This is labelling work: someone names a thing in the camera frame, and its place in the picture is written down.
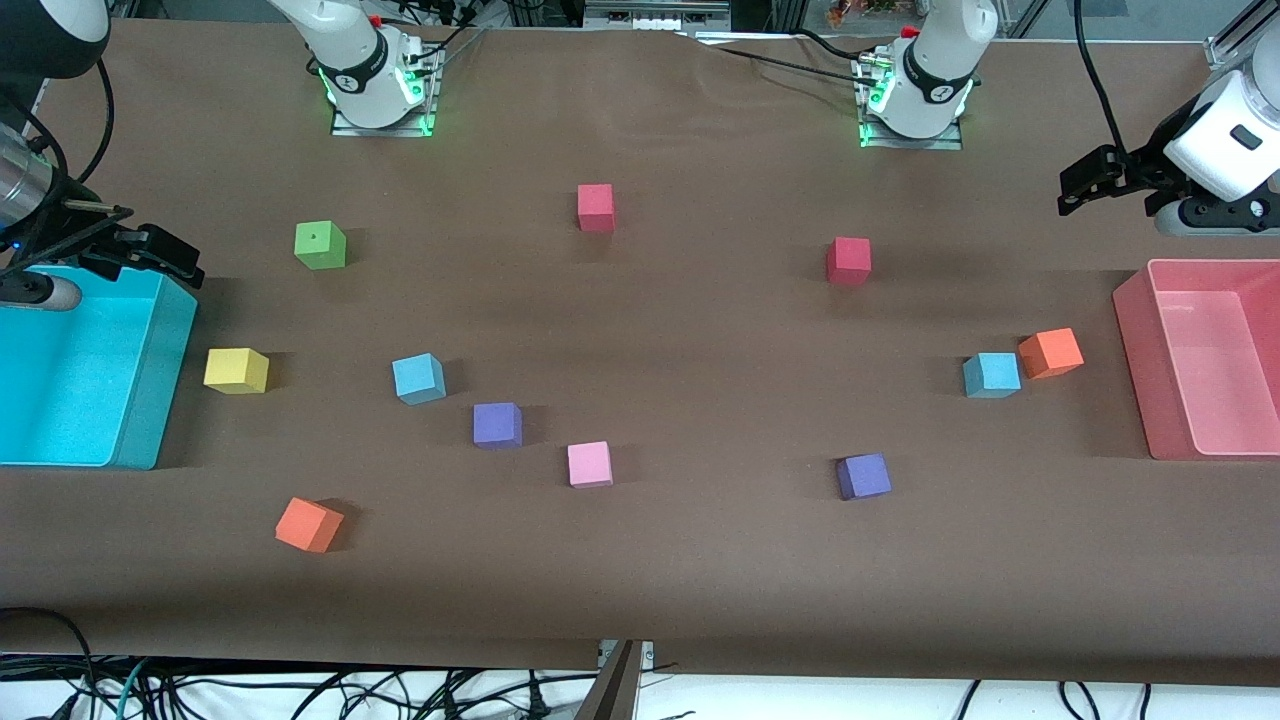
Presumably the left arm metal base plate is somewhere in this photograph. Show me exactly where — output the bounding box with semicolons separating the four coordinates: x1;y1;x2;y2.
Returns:
855;55;966;151

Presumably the light blue foam cube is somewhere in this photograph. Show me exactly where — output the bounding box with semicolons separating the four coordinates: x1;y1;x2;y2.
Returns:
962;352;1022;400
391;353;447;406

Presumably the short black base cable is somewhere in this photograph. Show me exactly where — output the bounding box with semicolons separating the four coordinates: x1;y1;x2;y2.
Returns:
795;28;881;63

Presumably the orange foam cube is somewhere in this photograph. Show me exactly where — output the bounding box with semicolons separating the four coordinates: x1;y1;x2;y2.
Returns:
275;497;345;554
1018;328;1085;380

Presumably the purple foam cube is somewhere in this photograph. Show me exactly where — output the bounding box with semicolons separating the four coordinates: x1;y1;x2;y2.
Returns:
473;402;523;449
836;453;892;501

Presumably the yellow foam cube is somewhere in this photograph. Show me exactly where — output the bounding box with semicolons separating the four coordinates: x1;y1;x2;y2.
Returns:
204;348;270;395

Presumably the pink plastic bin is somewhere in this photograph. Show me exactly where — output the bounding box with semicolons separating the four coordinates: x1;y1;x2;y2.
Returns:
1112;258;1280;462

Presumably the looped black floor cable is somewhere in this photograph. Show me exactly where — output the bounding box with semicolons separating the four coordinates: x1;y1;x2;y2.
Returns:
0;607;98;720

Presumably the aluminium frame rail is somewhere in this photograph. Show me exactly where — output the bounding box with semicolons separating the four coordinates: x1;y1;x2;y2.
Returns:
583;0;733;33

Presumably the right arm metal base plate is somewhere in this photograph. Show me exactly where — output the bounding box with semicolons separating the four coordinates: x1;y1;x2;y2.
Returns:
330;60;443;139

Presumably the red foam cube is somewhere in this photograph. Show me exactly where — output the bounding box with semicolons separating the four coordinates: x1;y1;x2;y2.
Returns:
827;237;872;286
577;183;616;233

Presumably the aluminium corner profile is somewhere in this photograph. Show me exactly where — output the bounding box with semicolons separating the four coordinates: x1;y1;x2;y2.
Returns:
1205;0;1280;71

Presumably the matte table cover sheet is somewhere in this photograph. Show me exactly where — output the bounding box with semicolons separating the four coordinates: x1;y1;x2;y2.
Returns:
0;18;1280;689

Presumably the pink foam cube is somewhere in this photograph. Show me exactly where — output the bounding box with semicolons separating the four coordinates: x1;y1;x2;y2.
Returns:
567;441;614;489

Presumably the long black base cable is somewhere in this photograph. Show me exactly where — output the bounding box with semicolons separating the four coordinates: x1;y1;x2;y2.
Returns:
680;30;871;86

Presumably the green foam cube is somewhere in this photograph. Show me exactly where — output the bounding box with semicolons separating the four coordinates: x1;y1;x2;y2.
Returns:
294;221;348;271

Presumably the cyan plastic bin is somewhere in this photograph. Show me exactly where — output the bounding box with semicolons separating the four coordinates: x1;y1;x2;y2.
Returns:
0;265;199;471

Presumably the dark metal post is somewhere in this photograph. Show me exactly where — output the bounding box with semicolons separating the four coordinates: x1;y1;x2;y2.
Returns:
572;640;643;720

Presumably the teal floor cable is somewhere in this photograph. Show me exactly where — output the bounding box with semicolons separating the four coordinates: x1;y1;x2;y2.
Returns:
115;658;151;720

